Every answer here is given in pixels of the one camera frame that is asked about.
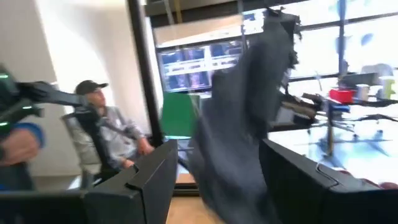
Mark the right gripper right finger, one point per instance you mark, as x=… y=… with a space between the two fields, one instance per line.
x=311 y=199

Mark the blue denim baseball cap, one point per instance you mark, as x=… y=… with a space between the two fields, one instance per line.
x=236 y=124

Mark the person's cap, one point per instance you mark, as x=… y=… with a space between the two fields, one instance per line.
x=88 y=86

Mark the person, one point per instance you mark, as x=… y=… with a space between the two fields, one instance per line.
x=34 y=132
x=115 y=130

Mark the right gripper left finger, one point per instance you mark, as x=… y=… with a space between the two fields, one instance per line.
x=133 y=202

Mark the person's left hand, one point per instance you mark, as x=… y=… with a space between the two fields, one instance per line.
x=17 y=147

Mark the large office window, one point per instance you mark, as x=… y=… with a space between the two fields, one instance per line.
x=317 y=49

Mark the pale yellow cup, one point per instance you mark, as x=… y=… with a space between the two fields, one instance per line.
x=388 y=87

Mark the white cup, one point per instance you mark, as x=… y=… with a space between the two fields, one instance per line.
x=362 y=92

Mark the green chair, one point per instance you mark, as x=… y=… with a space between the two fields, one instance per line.
x=177 y=115

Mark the person's hand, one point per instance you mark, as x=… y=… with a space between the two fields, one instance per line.
x=145 y=146
x=17 y=147
x=127 y=163

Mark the red box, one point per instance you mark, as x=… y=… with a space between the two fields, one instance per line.
x=342 y=96

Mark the wide display screen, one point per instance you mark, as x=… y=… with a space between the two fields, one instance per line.
x=192 y=68

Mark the grey office chair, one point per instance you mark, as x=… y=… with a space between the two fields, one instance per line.
x=77 y=146

